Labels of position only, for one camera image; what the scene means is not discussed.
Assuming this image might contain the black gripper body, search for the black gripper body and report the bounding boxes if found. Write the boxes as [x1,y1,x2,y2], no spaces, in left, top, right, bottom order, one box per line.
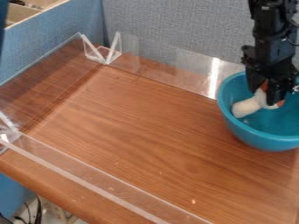
[242,45,299,89]

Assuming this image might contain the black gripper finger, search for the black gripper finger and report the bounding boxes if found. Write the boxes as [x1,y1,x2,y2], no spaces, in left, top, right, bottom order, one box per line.
[266,79,290,106]
[246,67,267,93]

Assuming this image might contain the white brown toy mushroom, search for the white brown toy mushroom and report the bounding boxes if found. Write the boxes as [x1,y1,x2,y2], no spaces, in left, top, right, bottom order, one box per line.
[231,82,286,118]

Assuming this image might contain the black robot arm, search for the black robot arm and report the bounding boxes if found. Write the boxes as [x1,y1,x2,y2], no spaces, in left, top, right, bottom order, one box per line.
[242,0,299,107]

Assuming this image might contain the blue plastic bowl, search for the blue plastic bowl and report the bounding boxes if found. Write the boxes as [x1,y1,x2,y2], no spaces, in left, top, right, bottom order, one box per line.
[218,72,299,151]

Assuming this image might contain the clear acrylic front barrier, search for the clear acrylic front barrier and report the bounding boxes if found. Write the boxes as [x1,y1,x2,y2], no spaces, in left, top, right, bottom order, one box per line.
[0,111,213,224]

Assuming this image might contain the wooden shelf box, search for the wooden shelf box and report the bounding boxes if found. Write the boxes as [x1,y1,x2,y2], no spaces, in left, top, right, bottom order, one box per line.
[6,0,70,26]

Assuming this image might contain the clear acrylic corner bracket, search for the clear acrylic corner bracket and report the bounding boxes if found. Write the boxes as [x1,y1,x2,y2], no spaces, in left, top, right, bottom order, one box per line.
[80,31,123,65]

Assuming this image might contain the black floor cables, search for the black floor cables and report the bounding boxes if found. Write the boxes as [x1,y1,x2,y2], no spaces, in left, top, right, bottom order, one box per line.
[0,195,44,224]

